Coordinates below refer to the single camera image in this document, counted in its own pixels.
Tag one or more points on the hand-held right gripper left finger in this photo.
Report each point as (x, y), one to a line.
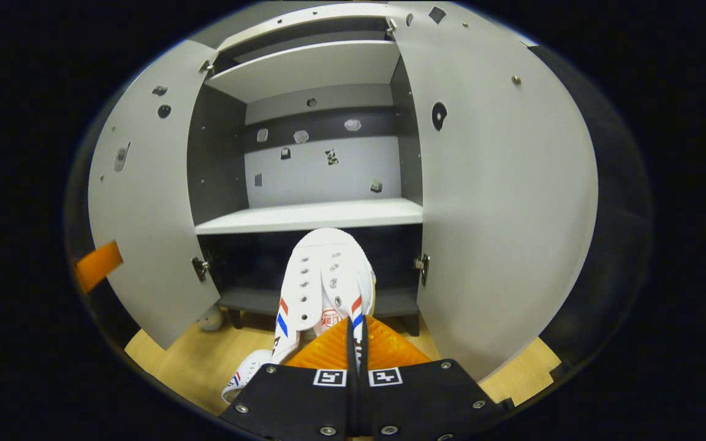
(292, 401)

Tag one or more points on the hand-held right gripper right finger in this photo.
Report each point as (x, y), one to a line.
(426, 398)

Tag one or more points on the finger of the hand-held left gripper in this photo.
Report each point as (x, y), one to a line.
(98, 264)

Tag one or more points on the white smiling plush toy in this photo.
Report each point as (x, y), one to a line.
(211, 320)

